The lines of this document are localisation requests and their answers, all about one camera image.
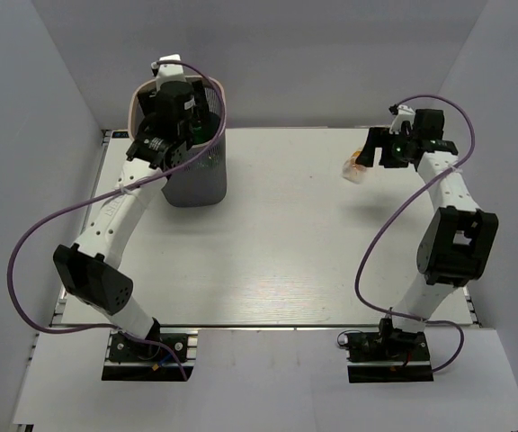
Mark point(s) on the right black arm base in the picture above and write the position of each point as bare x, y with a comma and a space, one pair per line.
370, 359

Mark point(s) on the green plastic bottle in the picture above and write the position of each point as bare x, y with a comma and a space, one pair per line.
202, 131

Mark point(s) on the grey mesh waste bin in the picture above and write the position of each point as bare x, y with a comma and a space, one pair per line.
205, 180

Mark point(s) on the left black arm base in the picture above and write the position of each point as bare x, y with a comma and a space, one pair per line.
129, 361

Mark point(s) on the small bottle yellow cap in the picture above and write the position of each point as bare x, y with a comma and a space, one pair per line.
352, 171

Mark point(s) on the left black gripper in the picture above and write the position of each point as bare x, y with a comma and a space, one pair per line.
200, 112

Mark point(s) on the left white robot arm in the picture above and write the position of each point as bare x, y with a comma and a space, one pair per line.
89, 269

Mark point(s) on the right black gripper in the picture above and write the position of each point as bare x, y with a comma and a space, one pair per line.
374, 139

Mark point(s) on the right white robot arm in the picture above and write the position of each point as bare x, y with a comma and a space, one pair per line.
457, 243

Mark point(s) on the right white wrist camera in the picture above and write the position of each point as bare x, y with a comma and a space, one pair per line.
402, 114

